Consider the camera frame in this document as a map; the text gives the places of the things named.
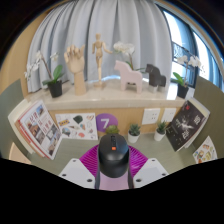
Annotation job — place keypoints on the wooden mannequin figure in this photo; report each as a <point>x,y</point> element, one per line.
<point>98,53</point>

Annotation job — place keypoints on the yellow-green succulent in white pot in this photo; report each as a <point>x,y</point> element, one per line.
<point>112,130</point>

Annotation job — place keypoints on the blue-green succulent in white pot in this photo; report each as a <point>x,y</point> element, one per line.
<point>133,137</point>

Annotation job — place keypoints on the grey curtain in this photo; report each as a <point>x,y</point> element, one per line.
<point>133,26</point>

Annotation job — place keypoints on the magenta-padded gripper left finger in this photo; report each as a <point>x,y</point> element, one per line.
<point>75,171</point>

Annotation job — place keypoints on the pink horse figure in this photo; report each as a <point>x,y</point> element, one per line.
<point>128,76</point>

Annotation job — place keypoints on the dark grey horse figure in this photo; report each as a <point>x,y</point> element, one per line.
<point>155,76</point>

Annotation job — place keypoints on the black computer mouse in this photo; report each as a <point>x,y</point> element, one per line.
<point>113,156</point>

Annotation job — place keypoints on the colourful food sticker sheet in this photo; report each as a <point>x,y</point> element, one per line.
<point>205,151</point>

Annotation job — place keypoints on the white wall socket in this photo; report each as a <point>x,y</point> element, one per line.
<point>168,115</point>
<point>151,116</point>

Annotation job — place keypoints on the tan notebook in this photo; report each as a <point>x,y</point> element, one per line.
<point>18,155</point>

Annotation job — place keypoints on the wooden hand model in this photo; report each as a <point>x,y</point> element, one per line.
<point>77,66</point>

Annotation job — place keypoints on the white sticker sheet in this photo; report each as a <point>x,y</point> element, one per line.
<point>75,126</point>

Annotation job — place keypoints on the white orchid in black pot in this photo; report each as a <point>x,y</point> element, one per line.
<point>55,89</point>
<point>182,90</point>
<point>124,48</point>

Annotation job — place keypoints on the white upright books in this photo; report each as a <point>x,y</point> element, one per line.
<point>16,128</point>

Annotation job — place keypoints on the spiky succulent in white pot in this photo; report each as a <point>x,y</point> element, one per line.
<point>159,135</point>

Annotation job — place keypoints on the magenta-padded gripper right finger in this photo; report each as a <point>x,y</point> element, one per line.
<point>151,171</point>

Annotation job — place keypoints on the black book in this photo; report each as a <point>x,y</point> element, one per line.
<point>185,126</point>

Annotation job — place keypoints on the red-edged picture magazine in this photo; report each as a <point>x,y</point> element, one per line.
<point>41,130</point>

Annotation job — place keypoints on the purple round number sign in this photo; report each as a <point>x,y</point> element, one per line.
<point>106,122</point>

